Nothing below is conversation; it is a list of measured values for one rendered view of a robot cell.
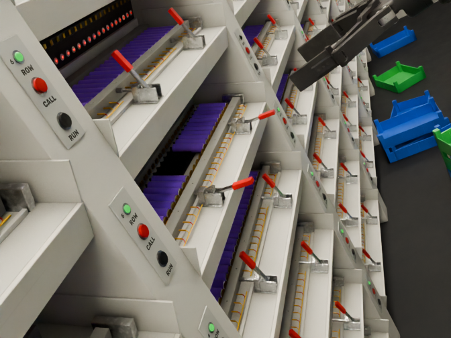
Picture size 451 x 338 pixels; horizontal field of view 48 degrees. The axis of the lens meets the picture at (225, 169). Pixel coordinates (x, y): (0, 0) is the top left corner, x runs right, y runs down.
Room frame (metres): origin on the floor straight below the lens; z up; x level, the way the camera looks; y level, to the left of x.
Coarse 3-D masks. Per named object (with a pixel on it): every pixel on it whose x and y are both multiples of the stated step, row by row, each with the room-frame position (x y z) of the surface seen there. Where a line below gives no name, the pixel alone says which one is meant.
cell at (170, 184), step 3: (150, 183) 0.83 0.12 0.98; (153, 183) 0.82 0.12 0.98; (156, 183) 0.82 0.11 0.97; (159, 183) 0.82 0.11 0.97; (162, 183) 0.82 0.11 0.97; (165, 183) 0.82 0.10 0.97; (168, 183) 0.81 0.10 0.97; (171, 183) 0.81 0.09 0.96; (174, 183) 0.81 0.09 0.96; (177, 183) 0.81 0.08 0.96; (180, 183) 0.80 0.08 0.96; (147, 186) 0.83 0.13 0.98; (150, 186) 0.82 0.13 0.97; (153, 186) 0.82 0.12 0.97; (156, 186) 0.82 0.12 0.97; (159, 186) 0.82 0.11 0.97; (162, 186) 0.81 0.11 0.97; (165, 186) 0.81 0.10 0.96; (168, 186) 0.81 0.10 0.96; (171, 186) 0.81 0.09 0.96; (174, 186) 0.80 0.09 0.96; (177, 186) 0.80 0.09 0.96; (180, 186) 0.80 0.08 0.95
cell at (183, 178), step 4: (152, 176) 0.85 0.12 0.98; (156, 176) 0.84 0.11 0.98; (160, 176) 0.84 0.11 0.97; (164, 176) 0.84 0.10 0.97; (168, 176) 0.84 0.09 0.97; (172, 176) 0.83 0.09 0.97; (176, 176) 0.83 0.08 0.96; (180, 176) 0.83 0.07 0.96; (184, 176) 0.82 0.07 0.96; (152, 180) 0.84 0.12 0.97; (156, 180) 0.84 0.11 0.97; (160, 180) 0.84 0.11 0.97; (164, 180) 0.83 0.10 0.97; (168, 180) 0.83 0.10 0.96; (172, 180) 0.83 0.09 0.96; (176, 180) 0.82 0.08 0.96; (180, 180) 0.82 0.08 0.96; (184, 180) 0.82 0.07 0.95
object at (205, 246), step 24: (216, 96) 1.17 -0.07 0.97; (240, 96) 1.13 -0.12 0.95; (264, 96) 1.13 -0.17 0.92; (264, 120) 1.10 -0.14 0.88; (240, 144) 0.94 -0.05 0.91; (192, 168) 0.89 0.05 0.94; (216, 168) 0.87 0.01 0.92; (240, 168) 0.85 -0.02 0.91; (240, 192) 0.83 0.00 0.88; (216, 216) 0.72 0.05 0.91; (192, 240) 0.67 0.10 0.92; (216, 240) 0.66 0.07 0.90; (192, 264) 0.59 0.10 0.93; (216, 264) 0.65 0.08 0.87
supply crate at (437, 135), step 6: (438, 132) 1.49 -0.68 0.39; (444, 132) 1.50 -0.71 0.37; (450, 132) 1.50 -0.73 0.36; (438, 138) 1.49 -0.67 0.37; (444, 138) 1.51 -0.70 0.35; (450, 138) 1.51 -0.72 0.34; (438, 144) 1.50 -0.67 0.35; (444, 144) 1.45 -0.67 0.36; (450, 144) 1.50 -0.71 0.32; (444, 150) 1.47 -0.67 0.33; (450, 150) 1.42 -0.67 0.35
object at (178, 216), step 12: (228, 108) 1.07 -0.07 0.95; (228, 120) 1.01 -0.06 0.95; (216, 132) 0.96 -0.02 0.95; (216, 144) 0.91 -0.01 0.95; (228, 144) 0.93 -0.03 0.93; (204, 156) 0.87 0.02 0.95; (204, 168) 0.83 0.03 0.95; (192, 180) 0.80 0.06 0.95; (204, 180) 0.81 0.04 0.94; (192, 192) 0.76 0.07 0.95; (180, 204) 0.73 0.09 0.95; (192, 204) 0.75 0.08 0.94; (180, 216) 0.70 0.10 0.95; (168, 228) 0.68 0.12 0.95; (180, 228) 0.69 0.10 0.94; (192, 228) 0.69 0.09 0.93
